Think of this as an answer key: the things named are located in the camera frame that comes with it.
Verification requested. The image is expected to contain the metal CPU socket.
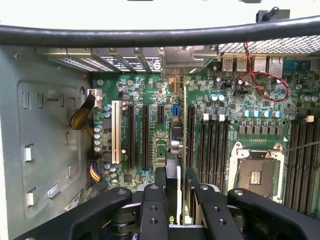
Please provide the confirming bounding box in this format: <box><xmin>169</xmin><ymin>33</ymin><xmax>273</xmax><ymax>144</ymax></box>
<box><xmin>227</xmin><ymin>141</ymin><xmax>286</xmax><ymax>204</ymax></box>

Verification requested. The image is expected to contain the black RAM slot bank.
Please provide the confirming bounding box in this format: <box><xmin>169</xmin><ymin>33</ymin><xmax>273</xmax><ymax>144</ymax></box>
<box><xmin>199</xmin><ymin>113</ymin><xmax>230</xmax><ymax>192</ymax></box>
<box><xmin>284</xmin><ymin>116</ymin><xmax>320</xmax><ymax>215</ymax></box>

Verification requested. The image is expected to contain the long black expansion slot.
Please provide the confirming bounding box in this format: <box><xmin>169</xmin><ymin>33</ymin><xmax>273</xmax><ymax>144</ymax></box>
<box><xmin>141</xmin><ymin>104</ymin><xmax>151</xmax><ymax>171</ymax></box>
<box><xmin>187</xmin><ymin>105</ymin><xmax>196</xmax><ymax>169</ymax></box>
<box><xmin>126</xmin><ymin>103</ymin><xmax>136</xmax><ymax>170</ymax></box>

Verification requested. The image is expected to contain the white PCI expansion slot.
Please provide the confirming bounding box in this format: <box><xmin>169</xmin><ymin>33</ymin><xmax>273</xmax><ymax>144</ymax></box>
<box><xmin>111</xmin><ymin>99</ymin><xmax>123</xmax><ymax>163</ymax></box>

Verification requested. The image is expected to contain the grey metal PC case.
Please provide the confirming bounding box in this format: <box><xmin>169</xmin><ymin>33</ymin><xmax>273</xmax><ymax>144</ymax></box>
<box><xmin>0</xmin><ymin>34</ymin><xmax>320</xmax><ymax>240</ymax></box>

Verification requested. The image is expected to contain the short black expansion slot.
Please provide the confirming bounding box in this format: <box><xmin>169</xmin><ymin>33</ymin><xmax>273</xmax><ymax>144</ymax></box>
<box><xmin>157</xmin><ymin>104</ymin><xmax>166</xmax><ymax>125</ymax></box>

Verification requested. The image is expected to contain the green motherboard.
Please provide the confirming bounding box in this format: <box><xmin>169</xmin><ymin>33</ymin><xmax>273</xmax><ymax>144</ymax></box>
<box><xmin>91</xmin><ymin>56</ymin><xmax>320</xmax><ymax>216</ymax></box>

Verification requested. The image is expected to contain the silver ethernet port block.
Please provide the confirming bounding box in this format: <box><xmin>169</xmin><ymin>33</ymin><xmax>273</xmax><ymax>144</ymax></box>
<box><xmin>251</xmin><ymin>55</ymin><xmax>285</xmax><ymax>77</ymax></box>

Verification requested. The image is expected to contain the silver USB port pair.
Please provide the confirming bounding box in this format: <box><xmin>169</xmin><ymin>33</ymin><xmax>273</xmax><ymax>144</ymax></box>
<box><xmin>221</xmin><ymin>56</ymin><xmax>249</xmax><ymax>72</ymax></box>

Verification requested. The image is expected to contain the yellow purple power cable bundle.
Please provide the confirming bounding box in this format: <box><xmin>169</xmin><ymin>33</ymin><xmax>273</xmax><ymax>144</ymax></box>
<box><xmin>87</xmin><ymin>159</ymin><xmax>109</xmax><ymax>192</ymax></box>

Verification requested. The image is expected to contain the thin white wire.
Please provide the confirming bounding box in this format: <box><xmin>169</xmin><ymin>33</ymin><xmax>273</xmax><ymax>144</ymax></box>
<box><xmin>281</xmin><ymin>140</ymin><xmax>320</xmax><ymax>154</ymax></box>

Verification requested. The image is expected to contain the yellow black power cable bundle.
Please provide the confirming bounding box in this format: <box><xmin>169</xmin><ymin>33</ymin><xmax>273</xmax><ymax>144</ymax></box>
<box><xmin>69</xmin><ymin>88</ymin><xmax>104</xmax><ymax>131</ymax></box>

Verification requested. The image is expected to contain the red and black twisted wire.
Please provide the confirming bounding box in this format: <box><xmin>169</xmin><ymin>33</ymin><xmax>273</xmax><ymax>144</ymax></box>
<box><xmin>228</xmin><ymin>41</ymin><xmax>291</xmax><ymax>103</ymax></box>

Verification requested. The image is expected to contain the thick black cable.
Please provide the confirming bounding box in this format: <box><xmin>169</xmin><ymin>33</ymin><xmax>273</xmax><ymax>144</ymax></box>
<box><xmin>0</xmin><ymin>14</ymin><xmax>320</xmax><ymax>49</ymax></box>

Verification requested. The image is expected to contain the black cable clip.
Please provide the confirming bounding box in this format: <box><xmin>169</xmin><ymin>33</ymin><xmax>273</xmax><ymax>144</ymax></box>
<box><xmin>255</xmin><ymin>6</ymin><xmax>291</xmax><ymax>23</ymax></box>

